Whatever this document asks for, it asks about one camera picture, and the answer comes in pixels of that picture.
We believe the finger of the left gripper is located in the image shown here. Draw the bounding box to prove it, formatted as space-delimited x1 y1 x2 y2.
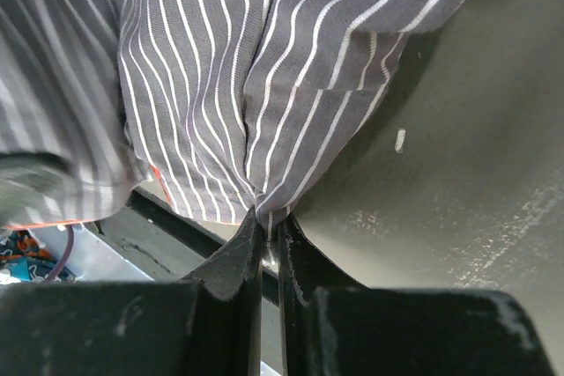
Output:
1 152 72 226

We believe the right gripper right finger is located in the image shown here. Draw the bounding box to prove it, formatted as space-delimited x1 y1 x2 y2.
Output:
278 217 553 375

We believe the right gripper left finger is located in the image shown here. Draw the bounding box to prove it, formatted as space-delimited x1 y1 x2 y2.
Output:
1 212 263 375

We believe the grey striped underwear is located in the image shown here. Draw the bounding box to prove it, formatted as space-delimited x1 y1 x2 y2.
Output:
1 0 464 232

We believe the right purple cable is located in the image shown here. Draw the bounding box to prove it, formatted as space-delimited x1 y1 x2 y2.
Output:
43 224 76 283

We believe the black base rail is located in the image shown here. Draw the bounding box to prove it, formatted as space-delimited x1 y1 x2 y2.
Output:
86 188 278 306

